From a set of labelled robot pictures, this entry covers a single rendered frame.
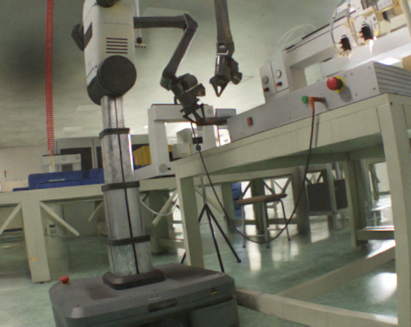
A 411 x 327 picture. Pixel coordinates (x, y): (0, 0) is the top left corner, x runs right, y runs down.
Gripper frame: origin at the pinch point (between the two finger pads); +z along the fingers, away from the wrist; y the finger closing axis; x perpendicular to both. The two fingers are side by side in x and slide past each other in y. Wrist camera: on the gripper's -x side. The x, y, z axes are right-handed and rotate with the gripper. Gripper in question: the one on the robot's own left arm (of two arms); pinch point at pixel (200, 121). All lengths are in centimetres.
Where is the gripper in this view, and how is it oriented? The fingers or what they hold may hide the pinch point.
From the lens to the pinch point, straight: 162.4
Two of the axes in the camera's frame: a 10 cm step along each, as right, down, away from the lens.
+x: -7.3, 5.7, -3.9
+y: -3.9, 1.2, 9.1
